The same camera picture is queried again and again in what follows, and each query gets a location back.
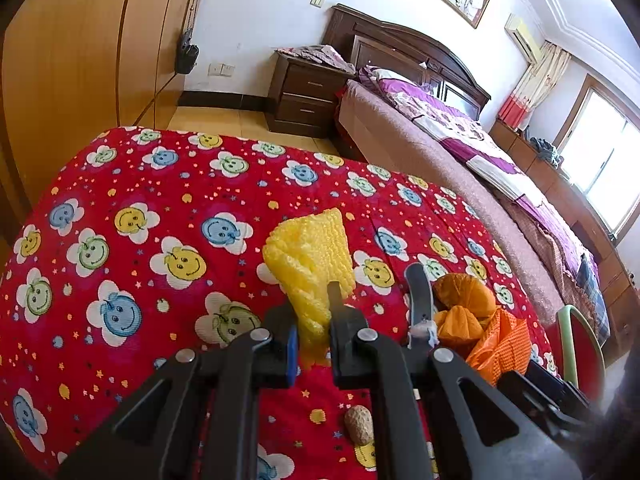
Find purple patchwork quilt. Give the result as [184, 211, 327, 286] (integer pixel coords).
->
[357, 65, 601, 281]

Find purple pillow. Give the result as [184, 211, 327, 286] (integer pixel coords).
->
[372, 67, 431, 93]

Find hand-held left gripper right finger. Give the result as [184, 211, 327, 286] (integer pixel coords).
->
[327, 281, 583, 480]

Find window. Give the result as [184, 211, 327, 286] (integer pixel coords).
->
[555, 75, 640, 241]

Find red smiley flower blanket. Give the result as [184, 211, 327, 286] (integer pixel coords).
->
[0, 126, 561, 480]

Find dark wooden nightstand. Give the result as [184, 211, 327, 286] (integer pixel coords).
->
[265, 51, 357, 138]

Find black hanging bag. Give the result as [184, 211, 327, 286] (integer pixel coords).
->
[175, 0, 200, 75]

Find dark clothes pile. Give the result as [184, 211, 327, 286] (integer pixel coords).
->
[529, 136, 563, 168]

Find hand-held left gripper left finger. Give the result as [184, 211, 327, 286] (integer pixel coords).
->
[57, 302, 300, 480]

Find air conditioner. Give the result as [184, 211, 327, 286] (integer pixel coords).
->
[504, 13, 543, 63]

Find yellow foam net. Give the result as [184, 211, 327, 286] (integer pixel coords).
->
[262, 207, 357, 366]

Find cream and red curtain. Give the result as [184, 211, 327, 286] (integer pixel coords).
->
[497, 42, 572, 133]

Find wooden wardrobe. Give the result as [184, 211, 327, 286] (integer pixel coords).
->
[0, 0, 213, 241]

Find blue plaid cloth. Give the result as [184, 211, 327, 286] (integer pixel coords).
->
[575, 254, 612, 333]

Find low wooden cabinet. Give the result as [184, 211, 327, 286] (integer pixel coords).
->
[489, 120, 640, 356]

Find green framed red chair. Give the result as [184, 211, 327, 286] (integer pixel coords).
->
[542, 306, 607, 391]

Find bed with pink cover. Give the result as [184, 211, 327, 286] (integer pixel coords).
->
[336, 80, 611, 346]

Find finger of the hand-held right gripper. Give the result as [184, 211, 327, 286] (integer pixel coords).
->
[404, 262, 440, 351]

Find peanut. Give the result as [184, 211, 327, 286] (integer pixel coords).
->
[344, 406, 375, 445]

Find dark wooden headboard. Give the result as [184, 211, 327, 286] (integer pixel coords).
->
[321, 4, 492, 121]

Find pink patterned clothes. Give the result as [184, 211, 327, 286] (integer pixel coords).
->
[276, 45, 358, 73]

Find orange plastic bag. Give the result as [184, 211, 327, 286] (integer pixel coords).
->
[431, 272, 498, 361]

